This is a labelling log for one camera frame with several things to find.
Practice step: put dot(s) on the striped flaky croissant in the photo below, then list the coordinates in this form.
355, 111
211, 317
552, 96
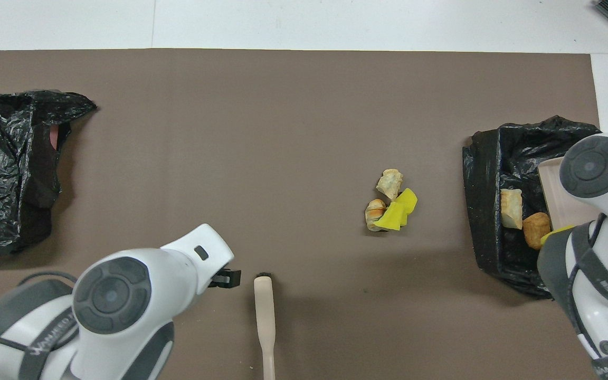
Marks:
511, 208

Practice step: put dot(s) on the beige hand brush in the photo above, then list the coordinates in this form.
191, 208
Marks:
265, 311

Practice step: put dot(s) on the notched yellow green sponge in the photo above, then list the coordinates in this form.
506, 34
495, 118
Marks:
554, 233

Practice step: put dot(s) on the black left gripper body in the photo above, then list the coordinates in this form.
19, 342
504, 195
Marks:
226, 278

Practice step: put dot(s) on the beige plastic dustpan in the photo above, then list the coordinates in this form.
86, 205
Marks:
552, 195

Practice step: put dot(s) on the pink plastic bin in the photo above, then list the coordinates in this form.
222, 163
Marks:
54, 138

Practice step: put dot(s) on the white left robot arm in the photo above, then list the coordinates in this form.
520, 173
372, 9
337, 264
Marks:
114, 295

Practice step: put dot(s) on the brown round bun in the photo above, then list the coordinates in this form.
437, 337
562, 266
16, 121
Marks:
535, 229

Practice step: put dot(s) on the brown table mat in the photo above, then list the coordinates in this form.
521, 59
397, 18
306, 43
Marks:
230, 132

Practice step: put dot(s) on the small glazed croissant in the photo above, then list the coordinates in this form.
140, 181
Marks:
373, 211

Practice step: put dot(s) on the black plastic bin bag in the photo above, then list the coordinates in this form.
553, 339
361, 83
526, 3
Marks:
3, 169
488, 158

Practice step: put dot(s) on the pale torn bread piece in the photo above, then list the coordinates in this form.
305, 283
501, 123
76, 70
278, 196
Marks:
389, 182

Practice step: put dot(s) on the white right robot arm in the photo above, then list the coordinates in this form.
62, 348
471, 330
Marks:
594, 169

